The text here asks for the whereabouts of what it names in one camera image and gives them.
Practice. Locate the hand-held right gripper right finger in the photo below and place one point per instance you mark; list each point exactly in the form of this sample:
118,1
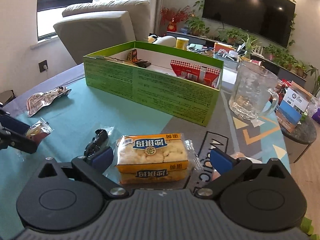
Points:
220,160

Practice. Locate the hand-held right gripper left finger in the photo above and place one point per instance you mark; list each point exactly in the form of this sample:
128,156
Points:
102,155

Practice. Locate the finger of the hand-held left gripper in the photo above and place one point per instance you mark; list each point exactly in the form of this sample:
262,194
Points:
21,143
15,125

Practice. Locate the small clear brown snack packet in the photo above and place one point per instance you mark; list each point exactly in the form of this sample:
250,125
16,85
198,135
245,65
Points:
37,130

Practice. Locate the yellow cake packet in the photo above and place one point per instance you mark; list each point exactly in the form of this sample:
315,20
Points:
150,152

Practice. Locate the green cardboard box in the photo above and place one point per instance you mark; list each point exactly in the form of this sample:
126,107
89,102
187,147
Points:
150,90

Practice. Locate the gold black snack packet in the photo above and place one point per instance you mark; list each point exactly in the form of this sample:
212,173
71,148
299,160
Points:
133,56

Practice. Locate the black snack clear wrapper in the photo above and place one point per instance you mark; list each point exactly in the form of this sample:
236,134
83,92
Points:
98,137

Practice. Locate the pink drink pouch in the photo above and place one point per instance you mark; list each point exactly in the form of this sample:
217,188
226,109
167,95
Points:
240,155

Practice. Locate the white red printed packet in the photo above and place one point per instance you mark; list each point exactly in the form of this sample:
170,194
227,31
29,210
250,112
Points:
42,100

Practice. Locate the blue-grey bench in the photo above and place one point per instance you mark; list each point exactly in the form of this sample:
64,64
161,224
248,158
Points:
62,77

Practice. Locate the glass mug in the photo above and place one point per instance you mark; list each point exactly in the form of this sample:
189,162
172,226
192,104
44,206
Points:
250,90

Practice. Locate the dark round side table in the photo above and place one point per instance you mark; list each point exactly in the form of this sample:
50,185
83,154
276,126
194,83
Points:
303,133

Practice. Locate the white carton blue logo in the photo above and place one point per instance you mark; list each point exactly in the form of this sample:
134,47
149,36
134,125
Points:
292,110

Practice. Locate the red white checkered packet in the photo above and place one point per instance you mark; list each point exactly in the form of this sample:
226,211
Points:
195,72

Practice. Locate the black red snack bag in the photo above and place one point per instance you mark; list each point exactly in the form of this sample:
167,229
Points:
282,87

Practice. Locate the beige snack packet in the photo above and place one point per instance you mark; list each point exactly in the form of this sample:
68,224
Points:
120,60

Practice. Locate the dark snack packet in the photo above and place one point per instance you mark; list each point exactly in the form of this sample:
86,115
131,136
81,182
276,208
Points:
145,63

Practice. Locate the purple bag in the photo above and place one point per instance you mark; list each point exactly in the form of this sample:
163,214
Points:
316,115

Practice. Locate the green packet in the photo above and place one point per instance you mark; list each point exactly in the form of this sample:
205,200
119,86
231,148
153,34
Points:
307,226

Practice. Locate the grey television cabinet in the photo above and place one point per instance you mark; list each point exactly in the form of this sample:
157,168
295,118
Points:
286,72

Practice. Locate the orange box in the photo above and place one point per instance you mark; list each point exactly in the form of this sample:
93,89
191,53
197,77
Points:
223,47

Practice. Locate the mint green case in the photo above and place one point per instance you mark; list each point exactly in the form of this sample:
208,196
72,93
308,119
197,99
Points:
196,47

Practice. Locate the spider plant in vase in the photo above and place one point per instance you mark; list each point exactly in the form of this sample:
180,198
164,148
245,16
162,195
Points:
248,45

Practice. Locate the potted green plant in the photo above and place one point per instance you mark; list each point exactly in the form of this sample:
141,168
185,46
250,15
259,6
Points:
287,60
196,25
232,35
301,68
271,50

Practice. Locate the yellow can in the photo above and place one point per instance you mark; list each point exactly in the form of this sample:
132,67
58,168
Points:
182,43

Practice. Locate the tall leafy floor plant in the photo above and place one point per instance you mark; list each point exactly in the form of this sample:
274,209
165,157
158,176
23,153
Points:
316,80

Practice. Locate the beige armchair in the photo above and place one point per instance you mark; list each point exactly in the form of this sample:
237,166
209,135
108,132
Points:
100,30

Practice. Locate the white plush toy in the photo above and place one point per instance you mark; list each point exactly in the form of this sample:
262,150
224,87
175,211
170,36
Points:
162,40

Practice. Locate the black framed window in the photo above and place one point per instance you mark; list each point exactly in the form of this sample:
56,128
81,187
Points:
65,3

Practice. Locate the red ornament pot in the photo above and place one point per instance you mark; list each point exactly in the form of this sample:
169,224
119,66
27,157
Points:
171,27

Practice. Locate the red flower plant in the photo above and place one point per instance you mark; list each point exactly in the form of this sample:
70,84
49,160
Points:
175,15

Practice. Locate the black television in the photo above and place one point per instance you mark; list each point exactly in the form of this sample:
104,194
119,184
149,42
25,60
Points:
250,10

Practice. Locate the black wall outlet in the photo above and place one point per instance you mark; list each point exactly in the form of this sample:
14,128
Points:
43,65

